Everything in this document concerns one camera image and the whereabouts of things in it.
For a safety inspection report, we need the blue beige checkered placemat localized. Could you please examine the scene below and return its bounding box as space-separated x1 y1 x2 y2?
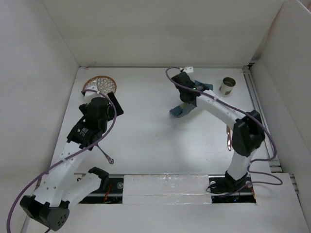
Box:
170 80 213 118

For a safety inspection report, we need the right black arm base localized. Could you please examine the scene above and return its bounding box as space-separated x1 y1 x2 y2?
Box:
206 175 257 204

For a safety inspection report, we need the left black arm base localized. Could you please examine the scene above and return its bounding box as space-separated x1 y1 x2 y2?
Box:
79 175 124 204

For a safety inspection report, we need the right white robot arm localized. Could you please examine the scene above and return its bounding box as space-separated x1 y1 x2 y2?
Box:
170 71 265 194

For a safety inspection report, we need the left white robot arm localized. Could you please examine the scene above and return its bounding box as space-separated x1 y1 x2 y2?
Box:
20 91 124 231

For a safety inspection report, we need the patterned ceramic plate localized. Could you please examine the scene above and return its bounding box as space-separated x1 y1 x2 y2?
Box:
82 76 117 95

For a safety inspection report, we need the iridescent metal fork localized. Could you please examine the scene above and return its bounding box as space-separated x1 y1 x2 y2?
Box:
97 145 114 165

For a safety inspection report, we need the copper knife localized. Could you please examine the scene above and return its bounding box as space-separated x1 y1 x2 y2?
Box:
226 126 232 151

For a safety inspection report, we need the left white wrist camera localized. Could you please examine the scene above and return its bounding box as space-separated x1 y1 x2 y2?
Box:
84 85 98 99

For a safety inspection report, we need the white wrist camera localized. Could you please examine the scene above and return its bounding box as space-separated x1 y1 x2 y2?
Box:
84 85 98 99
180 67 193 74

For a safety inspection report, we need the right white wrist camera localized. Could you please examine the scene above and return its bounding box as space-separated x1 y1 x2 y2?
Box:
180 67 193 74

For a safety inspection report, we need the aluminium rail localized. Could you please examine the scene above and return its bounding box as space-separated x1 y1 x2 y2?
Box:
242 65 282 173

